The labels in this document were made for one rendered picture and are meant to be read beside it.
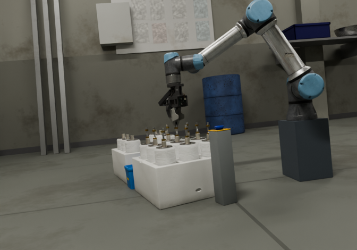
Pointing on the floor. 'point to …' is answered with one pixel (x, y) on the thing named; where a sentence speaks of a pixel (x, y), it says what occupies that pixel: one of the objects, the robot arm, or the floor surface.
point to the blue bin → (129, 176)
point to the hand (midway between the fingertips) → (175, 124)
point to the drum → (223, 102)
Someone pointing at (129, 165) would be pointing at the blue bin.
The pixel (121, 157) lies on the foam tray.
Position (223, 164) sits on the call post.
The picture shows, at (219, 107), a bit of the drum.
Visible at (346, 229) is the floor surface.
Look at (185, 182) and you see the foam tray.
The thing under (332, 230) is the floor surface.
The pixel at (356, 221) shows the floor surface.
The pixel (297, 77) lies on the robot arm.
